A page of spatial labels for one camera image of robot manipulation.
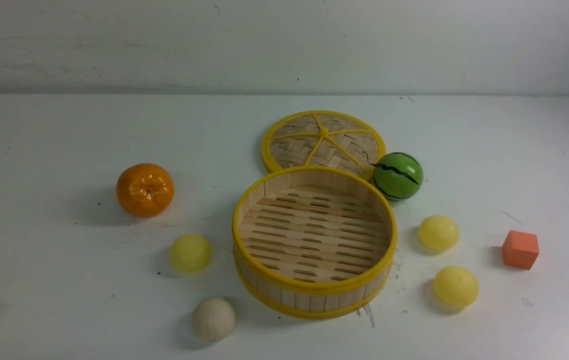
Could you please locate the white bun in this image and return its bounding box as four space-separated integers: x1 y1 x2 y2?
191 297 237 342

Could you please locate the bamboo steamer tray yellow rim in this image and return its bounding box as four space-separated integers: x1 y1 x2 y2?
231 166 398 320

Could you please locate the green toy watermelon ball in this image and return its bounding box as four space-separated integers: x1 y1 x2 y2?
372 152 424 201

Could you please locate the orange foam cube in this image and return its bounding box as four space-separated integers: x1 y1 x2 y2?
501 230 539 271

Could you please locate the orange toy tangerine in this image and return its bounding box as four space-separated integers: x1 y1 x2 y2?
116 162 175 218

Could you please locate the woven bamboo steamer lid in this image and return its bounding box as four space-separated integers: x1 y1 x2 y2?
260 110 387 182

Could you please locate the yellow bun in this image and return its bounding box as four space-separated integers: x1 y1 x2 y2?
432 266 480 309
418 215 460 252
169 234 212 272

